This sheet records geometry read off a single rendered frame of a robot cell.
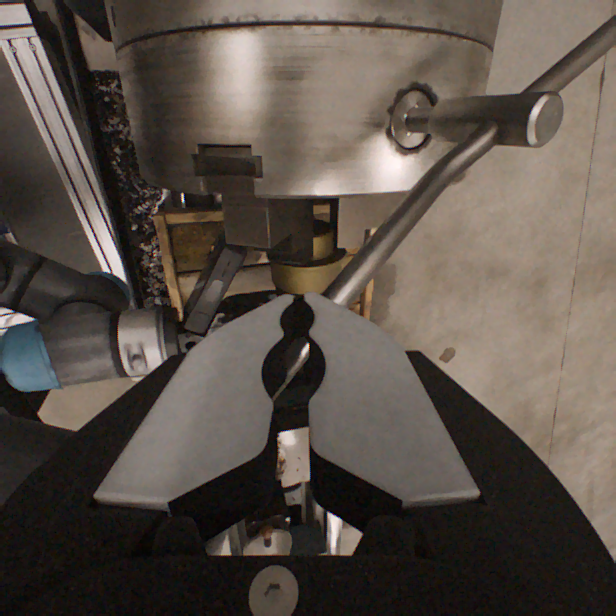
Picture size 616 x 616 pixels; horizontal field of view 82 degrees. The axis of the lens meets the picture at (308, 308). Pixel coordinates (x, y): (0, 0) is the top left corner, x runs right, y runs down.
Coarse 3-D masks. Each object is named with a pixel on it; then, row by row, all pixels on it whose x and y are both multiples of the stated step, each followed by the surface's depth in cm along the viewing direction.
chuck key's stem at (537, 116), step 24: (480, 96) 18; (504, 96) 16; (528, 96) 15; (552, 96) 15; (408, 120) 22; (432, 120) 20; (456, 120) 18; (480, 120) 17; (504, 120) 16; (528, 120) 15; (552, 120) 15; (504, 144) 17; (528, 144) 16
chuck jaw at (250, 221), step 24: (216, 168) 24; (240, 168) 23; (216, 192) 24; (240, 192) 24; (240, 216) 26; (264, 216) 26; (288, 216) 29; (312, 216) 35; (240, 240) 27; (264, 240) 26; (288, 240) 31; (312, 240) 36
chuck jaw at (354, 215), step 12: (336, 204) 38; (348, 204) 37; (360, 204) 37; (372, 204) 38; (384, 204) 38; (396, 204) 38; (336, 216) 38; (348, 216) 38; (360, 216) 38; (372, 216) 38; (384, 216) 39; (336, 228) 39; (348, 228) 38; (360, 228) 39; (372, 228) 39; (336, 240) 39; (348, 240) 39; (360, 240) 39
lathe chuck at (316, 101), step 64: (128, 64) 24; (192, 64) 20; (256, 64) 20; (320, 64) 19; (384, 64) 20; (448, 64) 22; (192, 128) 22; (256, 128) 21; (320, 128) 21; (384, 128) 22; (192, 192) 25; (256, 192) 23; (320, 192) 23; (384, 192) 23
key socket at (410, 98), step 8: (408, 96) 21; (416, 96) 22; (424, 96) 22; (400, 104) 21; (408, 104) 22; (424, 104) 22; (400, 112) 22; (392, 120) 22; (400, 120) 22; (392, 128) 22; (400, 128) 22; (400, 136) 22; (408, 136) 23; (416, 136) 23; (424, 136) 23; (400, 144) 22; (408, 144) 23; (416, 144) 23
